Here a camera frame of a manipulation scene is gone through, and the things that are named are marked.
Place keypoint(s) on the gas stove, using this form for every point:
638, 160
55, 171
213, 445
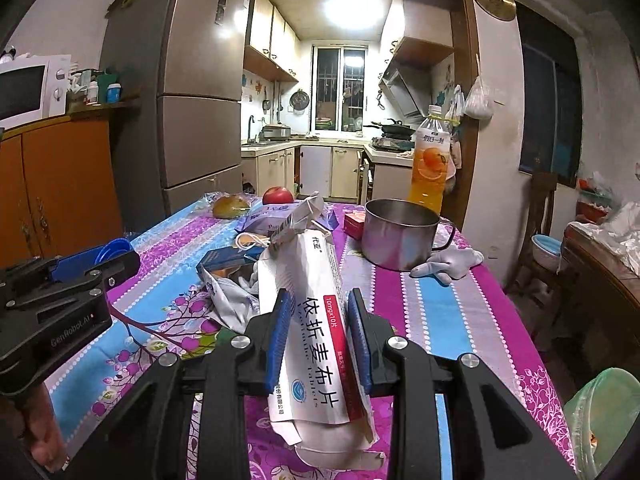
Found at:
392, 145

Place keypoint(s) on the white hanging plastic bag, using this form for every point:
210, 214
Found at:
477, 102

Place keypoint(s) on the silver refrigerator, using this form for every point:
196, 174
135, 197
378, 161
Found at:
200, 110

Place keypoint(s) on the yellow mango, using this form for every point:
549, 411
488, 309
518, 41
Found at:
230, 206

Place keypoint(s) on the dark wooden chair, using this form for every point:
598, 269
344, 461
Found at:
542, 200

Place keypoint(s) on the crumpled white wrapper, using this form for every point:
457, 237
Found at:
230, 295

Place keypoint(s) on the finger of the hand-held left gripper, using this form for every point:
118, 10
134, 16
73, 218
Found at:
120, 267
75, 270

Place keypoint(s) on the blue bowl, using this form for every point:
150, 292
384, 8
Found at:
115, 250

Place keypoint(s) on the steel pot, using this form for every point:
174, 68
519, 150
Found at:
400, 245

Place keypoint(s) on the red plastic basket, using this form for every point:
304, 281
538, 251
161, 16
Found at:
592, 212

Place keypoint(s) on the ceiling light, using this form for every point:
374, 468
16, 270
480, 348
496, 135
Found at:
357, 5

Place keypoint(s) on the cream lower kitchen cabinets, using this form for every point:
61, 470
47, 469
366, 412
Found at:
315, 170

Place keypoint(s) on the white satin cloth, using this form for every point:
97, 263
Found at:
620, 240

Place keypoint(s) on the white microwave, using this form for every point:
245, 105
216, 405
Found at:
25, 90

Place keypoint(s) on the pink towel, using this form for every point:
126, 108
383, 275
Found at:
455, 152

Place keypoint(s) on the round hanging strainer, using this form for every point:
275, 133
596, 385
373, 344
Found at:
299, 100

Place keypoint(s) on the red apple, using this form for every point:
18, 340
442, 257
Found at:
277, 195

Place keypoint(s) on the brown wooden table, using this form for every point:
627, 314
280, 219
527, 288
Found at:
600, 300

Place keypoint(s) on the kitchen window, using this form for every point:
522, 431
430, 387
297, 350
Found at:
340, 90

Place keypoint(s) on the red box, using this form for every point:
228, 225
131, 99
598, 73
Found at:
355, 225

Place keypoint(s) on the kitchen faucet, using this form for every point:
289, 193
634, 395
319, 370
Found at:
251, 127

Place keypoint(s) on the blue box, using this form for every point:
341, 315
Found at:
225, 257

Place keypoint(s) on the black wok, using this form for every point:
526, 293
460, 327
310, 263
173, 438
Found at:
395, 129

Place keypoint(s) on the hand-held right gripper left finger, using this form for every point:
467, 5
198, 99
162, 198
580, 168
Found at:
284, 340

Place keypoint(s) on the person's left hand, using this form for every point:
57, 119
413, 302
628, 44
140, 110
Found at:
45, 430

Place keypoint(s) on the white medicine box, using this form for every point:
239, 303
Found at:
310, 285

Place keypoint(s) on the orange wooden cabinet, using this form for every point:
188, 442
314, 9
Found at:
65, 185

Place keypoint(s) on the green trash bin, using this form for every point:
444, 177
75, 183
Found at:
595, 410

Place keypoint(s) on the blue basin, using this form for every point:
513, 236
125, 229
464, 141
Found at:
547, 250

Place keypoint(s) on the grey folded carton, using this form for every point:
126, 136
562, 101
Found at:
300, 215

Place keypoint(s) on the white knit glove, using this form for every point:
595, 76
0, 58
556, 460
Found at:
450, 262

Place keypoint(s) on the dark window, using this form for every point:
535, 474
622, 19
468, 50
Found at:
545, 110

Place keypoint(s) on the range hood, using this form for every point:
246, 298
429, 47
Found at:
400, 92

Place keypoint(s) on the cream upper kitchen cabinets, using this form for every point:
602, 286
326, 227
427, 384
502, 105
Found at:
270, 40

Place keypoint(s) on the cream kitchen cabinets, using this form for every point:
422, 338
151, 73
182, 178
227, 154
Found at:
315, 170
270, 40

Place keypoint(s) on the orange juice bottle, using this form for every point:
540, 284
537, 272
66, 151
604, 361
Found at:
430, 170

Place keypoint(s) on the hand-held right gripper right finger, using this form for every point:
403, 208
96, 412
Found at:
357, 340

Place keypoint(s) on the purple packet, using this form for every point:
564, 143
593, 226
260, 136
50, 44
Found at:
260, 220

